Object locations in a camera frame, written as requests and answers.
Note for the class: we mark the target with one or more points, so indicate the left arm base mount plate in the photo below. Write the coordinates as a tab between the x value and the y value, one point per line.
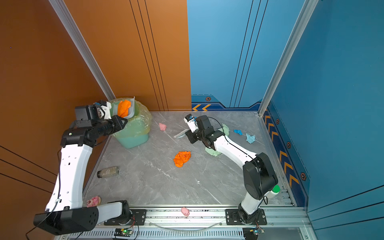
137	217

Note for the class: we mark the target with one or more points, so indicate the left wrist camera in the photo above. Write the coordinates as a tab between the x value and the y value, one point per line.
104	109

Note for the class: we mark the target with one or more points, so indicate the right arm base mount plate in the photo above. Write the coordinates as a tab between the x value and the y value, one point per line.
240	217

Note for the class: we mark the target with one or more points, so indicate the aluminium front rail frame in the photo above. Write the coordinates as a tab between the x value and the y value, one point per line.
206	223

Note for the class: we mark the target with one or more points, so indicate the white bottle green cap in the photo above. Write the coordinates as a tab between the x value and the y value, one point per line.
274	192

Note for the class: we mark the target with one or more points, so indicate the large crumpled orange paper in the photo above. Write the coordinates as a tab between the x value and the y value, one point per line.
181	158

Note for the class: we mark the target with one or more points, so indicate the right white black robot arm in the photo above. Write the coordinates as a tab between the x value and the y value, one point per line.
259	175

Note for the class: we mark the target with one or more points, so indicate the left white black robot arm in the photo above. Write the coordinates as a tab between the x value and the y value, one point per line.
65	213

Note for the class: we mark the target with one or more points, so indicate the green plastic trash bin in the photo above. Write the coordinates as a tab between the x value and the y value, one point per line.
129	143

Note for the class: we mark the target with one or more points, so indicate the green circuit board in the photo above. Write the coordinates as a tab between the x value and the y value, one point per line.
252	233
125	233

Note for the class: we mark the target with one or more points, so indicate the grey-blue plastic dustpan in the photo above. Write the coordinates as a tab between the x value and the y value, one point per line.
115	107

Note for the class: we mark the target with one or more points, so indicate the light blue paper scrap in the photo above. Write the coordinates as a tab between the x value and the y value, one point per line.
250	138

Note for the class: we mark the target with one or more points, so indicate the folded orange paper scrap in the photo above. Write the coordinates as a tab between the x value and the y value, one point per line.
124	108

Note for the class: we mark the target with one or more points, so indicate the dark glass bottle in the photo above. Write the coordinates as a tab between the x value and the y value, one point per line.
108	172

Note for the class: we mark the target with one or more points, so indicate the right green circuit board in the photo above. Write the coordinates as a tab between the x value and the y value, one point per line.
252	233

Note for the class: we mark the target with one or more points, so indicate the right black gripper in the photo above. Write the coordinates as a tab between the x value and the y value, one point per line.
190	135

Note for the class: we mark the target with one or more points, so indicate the small blue paper scrap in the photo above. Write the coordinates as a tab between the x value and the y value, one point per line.
238	132

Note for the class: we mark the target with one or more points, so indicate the small light green paper scrap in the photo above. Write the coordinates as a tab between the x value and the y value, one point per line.
225	129

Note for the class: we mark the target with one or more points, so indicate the clear yellow bin liner bag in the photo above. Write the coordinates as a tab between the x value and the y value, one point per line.
139	124

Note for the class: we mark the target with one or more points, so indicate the pink doughnut toy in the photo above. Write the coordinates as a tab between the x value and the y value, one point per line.
93	202

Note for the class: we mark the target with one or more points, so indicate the large light green paper scrap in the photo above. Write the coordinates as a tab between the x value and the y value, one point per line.
212	152

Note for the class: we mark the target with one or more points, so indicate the pink toy on rail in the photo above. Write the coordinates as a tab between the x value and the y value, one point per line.
185	211

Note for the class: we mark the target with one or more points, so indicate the pink paper scrap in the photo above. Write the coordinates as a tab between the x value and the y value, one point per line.
162	127

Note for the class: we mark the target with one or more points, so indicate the grey-blue hand brush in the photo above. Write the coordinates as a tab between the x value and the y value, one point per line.
181	134

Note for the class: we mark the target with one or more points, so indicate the left green circuit board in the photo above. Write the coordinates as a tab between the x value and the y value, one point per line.
125	233

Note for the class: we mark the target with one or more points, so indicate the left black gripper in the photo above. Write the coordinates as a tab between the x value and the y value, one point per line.
119	122

